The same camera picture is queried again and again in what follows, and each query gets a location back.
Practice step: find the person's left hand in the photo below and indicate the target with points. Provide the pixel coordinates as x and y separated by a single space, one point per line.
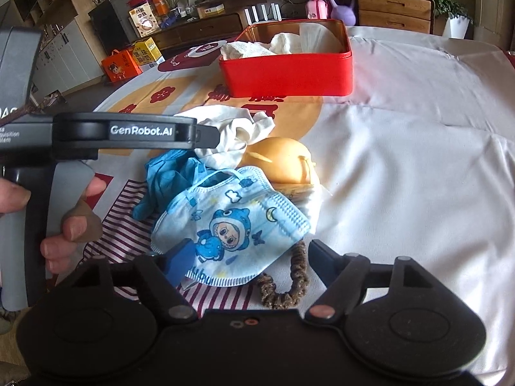
74 229

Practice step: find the printed tablecloth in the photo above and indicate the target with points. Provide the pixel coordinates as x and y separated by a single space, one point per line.
402 148

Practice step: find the wooden shelf unit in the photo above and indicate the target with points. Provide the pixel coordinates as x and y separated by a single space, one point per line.
48 16

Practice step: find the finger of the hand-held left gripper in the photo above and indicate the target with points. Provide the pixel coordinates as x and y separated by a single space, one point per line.
207 134

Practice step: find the purple kettlebell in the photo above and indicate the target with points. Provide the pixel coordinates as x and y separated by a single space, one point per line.
342 8

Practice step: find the white crumpled cloth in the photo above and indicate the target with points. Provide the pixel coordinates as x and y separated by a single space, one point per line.
287 43

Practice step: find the tall plant in white pot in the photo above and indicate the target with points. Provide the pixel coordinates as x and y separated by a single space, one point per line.
456 24

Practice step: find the small potted plant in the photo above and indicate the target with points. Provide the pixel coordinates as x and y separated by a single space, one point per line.
175 2

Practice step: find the pink toy case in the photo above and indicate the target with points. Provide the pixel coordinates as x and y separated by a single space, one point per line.
317 8

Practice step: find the brown scrunchie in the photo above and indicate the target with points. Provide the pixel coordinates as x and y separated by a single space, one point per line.
297 261

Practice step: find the black side cabinet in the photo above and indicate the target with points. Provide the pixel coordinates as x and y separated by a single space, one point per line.
110 28

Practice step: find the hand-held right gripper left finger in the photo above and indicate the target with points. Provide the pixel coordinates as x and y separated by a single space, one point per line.
180 258

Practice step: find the wooden media cabinet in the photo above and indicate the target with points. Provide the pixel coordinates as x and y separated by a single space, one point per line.
394 6

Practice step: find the yellow carton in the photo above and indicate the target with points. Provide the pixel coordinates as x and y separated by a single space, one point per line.
147 52

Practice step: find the flat white yellow box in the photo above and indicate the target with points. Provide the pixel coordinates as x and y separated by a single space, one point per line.
210 10

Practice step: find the white cotton glove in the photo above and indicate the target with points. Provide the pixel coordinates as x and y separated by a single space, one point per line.
225 122

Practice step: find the blue cartoon face mask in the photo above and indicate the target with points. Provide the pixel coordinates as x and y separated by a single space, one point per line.
233 229

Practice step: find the crinkled clear plastic wrap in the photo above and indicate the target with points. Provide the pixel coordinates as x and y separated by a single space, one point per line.
322 36

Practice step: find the orange paper bag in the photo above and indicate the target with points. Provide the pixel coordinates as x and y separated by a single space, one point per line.
155 2

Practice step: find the blue nitrile glove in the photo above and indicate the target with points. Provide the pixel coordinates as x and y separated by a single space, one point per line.
169 177

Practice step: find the white lace cloth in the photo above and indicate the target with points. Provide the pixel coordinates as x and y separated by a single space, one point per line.
245 50

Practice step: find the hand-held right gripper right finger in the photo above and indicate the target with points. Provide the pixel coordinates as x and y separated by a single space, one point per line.
322 256

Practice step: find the cream cartoon snack box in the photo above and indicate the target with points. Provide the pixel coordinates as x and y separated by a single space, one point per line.
143 19

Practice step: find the white router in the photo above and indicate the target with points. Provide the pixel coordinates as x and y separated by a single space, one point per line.
263 11

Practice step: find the red tin box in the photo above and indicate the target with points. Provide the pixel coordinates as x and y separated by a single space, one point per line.
281 74

